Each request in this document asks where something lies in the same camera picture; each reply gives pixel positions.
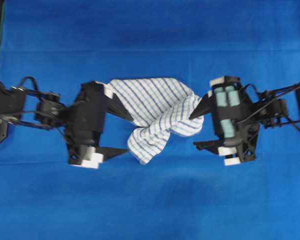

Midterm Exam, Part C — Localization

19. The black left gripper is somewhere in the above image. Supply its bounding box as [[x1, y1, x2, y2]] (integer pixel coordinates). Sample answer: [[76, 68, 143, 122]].
[[62, 81, 132, 168]]

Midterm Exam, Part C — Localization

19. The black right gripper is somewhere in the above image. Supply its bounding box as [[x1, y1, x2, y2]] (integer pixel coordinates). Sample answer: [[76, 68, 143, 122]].
[[189, 76, 260, 166]]

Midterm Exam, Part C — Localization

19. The white blue striped towel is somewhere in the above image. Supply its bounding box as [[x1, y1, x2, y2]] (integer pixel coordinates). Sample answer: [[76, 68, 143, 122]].
[[108, 77, 204, 165]]

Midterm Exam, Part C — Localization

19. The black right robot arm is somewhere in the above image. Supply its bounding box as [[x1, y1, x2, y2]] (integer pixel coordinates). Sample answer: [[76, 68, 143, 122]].
[[189, 75, 300, 166]]

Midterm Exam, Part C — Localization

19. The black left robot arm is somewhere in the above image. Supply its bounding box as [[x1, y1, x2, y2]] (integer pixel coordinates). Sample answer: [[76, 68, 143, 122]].
[[0, 76, 134, 169]]

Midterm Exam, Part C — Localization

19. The blue table cloth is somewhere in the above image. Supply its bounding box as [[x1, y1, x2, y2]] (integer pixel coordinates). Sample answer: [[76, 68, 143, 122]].
[[0, 0, 300, 240]]

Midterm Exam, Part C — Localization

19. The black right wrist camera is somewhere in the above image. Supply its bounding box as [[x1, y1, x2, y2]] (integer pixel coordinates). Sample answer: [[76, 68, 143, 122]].
[[212, 84, 243, 147]]

